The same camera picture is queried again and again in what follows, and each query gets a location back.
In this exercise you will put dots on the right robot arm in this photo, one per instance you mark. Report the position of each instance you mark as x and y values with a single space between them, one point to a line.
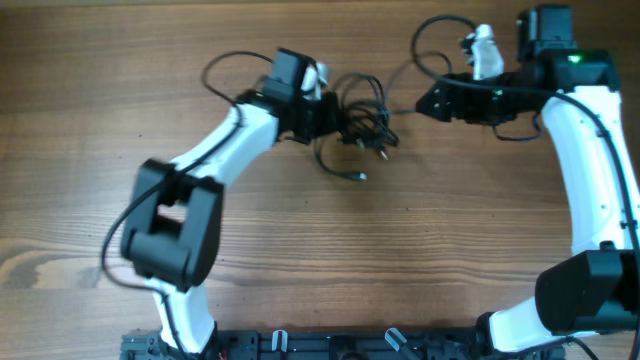
573 94

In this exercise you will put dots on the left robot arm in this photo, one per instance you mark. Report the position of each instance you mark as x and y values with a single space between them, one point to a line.
171 230

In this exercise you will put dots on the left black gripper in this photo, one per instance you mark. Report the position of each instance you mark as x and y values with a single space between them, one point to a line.
336 122

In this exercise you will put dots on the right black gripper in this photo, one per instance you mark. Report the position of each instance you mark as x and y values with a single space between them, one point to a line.
463 108

